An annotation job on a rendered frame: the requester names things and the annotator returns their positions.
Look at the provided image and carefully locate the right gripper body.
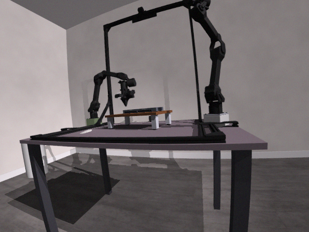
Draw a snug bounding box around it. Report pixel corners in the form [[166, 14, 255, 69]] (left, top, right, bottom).
[[115, 87, 135, 98]]

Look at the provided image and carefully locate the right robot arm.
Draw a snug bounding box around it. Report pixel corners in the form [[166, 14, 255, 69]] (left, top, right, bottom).
[[88, 70, 137, 119]]

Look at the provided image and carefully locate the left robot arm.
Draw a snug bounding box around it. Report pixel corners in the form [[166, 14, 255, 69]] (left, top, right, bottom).
[[187, 0, 226, 114]]

